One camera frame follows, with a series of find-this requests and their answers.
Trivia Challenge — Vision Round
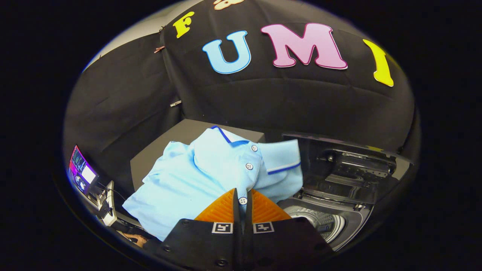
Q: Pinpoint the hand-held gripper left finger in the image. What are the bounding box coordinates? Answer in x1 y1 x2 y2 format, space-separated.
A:
156 188 241 271

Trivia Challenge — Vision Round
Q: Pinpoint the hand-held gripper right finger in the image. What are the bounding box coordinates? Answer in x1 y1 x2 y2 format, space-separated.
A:
243 189 334 271

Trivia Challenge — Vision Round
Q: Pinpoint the light blue polo shirt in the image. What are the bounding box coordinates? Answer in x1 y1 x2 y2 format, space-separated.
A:
122 126 304 241

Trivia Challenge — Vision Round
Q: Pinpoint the dark grey washing machine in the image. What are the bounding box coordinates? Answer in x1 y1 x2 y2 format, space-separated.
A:
279 190 374 252

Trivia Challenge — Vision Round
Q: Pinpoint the grey box cabinet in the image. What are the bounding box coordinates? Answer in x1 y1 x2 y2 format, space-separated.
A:
130 119 266 192

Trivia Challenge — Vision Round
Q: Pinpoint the white device stand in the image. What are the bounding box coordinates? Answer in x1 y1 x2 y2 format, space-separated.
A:
96 181 119 227

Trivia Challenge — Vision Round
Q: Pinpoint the black backdrop cloth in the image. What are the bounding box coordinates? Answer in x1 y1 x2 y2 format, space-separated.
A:
63 0 416 189

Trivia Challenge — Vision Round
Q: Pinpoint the lit computer monitor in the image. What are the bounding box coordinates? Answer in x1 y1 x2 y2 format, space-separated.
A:
69 145 99 195

